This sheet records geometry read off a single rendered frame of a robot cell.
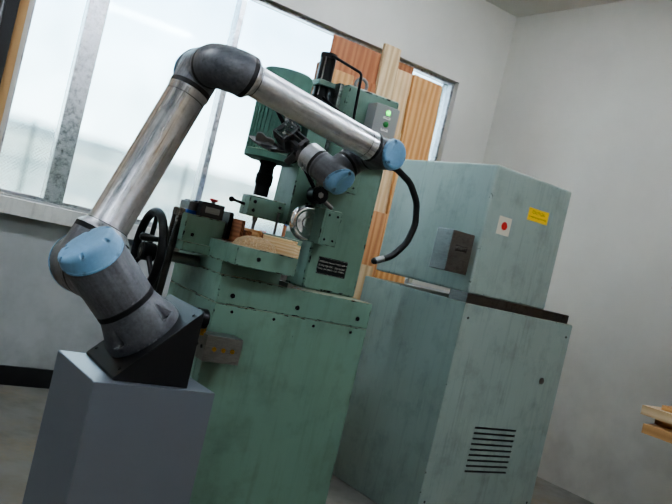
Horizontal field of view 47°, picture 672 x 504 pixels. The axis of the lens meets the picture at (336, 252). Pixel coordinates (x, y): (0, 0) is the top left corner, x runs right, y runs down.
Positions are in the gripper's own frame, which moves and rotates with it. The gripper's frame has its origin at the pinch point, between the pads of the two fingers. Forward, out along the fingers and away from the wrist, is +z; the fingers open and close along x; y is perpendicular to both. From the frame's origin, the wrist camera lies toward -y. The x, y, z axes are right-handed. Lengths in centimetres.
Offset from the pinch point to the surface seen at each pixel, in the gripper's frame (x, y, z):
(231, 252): 36.5, -9.2, -24.7
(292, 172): -3.1, -22.0, -6.7
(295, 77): -19.1, 2.7, 6.6
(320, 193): -2.5, -19.1, -21.9
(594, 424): -88, -204, -125
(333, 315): 18, -43, -49
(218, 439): 73, -48, -53
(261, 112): -4.6, -4.4, 8.3
